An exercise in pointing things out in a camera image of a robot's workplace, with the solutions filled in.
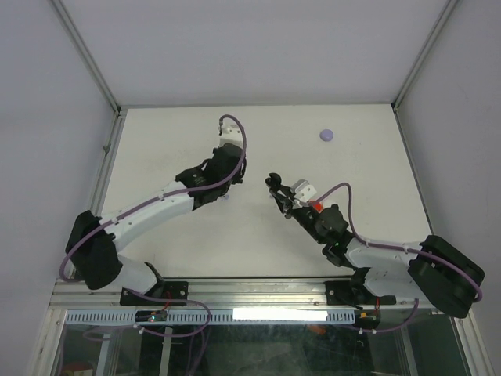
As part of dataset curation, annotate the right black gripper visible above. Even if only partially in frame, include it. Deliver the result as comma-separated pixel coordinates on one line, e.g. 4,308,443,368
270,184,325,245

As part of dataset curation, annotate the black earbud charging case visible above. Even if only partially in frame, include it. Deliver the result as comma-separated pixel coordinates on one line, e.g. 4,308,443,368
265,172,282,191

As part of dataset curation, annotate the red earbud charging case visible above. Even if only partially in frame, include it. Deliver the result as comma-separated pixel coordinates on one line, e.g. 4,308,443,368
309,201,323,212

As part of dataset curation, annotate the purple earbud charging case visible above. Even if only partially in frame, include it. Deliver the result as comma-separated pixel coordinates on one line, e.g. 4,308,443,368
319,128,334,142

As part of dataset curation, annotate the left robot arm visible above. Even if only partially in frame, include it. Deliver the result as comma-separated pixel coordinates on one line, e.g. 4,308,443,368
64,142,246,305

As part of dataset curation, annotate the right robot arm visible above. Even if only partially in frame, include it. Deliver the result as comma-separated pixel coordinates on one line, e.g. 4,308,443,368
265,173,485,318

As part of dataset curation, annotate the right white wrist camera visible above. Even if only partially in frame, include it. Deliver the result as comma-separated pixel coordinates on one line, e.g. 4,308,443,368
290,179,317,206

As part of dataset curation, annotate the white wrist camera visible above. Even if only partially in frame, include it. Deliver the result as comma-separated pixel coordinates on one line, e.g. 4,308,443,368
290,179,317,206
218,123,243,149

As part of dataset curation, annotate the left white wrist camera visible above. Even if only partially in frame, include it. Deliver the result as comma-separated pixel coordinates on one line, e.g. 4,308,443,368
218,123,243,149

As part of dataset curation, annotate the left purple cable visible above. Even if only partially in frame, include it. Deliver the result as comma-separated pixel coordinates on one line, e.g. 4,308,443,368
58,114,248,283

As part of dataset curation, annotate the purple cable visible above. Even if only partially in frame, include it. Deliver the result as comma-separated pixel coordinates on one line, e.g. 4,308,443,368
312,182,483,334
58,114,248,283

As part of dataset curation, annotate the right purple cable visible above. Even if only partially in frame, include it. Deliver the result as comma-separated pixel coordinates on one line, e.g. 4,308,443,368
312,182,483,334

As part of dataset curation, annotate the slotted cable duct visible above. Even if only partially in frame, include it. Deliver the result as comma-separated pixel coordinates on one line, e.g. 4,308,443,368
66,307,355,326

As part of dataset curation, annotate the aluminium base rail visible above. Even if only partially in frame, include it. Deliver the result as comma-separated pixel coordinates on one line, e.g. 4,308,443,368
50,276,469,313

